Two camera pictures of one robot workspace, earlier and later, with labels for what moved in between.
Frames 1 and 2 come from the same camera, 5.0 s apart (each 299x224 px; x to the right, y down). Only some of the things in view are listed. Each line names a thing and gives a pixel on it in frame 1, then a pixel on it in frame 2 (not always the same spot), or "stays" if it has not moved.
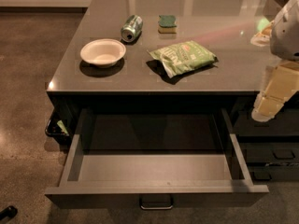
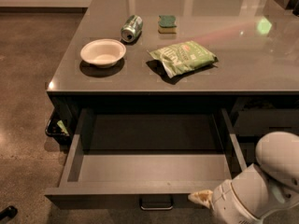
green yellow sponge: x=167 y=24 stays
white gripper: x=286 y=35 → x=224 y=200
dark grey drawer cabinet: x=173 y=49 stays
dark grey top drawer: x=154 y=159 stays
